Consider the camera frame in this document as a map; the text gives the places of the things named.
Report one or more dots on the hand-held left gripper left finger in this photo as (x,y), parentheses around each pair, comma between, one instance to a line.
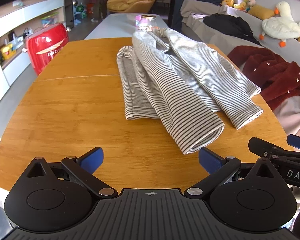
(92,158)

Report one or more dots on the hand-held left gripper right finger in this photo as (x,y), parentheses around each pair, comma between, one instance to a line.
(211,160)

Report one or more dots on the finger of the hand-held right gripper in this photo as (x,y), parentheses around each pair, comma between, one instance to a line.
(298,142)
(262,146)

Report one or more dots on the striped grey knit garment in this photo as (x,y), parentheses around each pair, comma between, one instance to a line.
(165,80)

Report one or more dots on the pale pink cloth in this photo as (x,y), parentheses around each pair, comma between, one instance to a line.
(292,115)

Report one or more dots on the red fuzzy coat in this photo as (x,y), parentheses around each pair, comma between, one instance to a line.
(265,67)

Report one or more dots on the white goose plush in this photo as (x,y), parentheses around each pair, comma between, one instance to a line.
(280,25)

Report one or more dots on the black garment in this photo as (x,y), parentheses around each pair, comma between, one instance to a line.
(230,25)

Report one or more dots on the grey low table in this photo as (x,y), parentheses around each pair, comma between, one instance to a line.
(115,27)

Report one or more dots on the yellow toy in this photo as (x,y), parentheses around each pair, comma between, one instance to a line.
(7,51)

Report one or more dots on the small plush toy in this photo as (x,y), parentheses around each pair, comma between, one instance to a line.
(242,3)

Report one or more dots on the plastic box with green lid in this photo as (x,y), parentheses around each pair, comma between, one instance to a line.
(50,20)

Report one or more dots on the glass jar with pink contents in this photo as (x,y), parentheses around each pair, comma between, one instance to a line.
(147,23)

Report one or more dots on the yellow duck plush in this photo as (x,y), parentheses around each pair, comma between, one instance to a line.
(227,2)

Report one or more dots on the orange box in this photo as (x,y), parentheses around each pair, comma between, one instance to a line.
(90,8)

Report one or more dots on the green ball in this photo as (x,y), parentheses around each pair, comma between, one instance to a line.
(81,8)

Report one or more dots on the grey covered sofa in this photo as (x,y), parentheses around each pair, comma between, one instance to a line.
(195,7)

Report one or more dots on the yellow ottoman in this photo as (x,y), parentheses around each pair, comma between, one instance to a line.
(117,3)

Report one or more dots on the black cabinet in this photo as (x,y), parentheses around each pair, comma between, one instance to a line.
(177,5)

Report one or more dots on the white wall shelving unit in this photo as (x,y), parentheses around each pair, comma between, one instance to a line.
(27,10)

